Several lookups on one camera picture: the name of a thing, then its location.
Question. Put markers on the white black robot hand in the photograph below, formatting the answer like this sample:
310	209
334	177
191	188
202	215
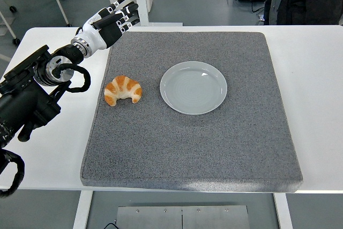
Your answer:
92	34

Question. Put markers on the golden croissant bread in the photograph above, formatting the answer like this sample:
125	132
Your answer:
123	84

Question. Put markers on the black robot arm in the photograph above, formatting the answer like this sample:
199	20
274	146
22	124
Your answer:
24	100

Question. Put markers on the round grey plate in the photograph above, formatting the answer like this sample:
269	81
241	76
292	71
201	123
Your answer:
193	89

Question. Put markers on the grey metal plate with screws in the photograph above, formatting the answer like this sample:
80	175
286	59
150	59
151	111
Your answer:
182	218

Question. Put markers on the grey felt mat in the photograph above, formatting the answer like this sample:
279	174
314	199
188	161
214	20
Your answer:
187	146

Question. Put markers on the white table leg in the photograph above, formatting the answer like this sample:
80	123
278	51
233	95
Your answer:
82	210
283	213

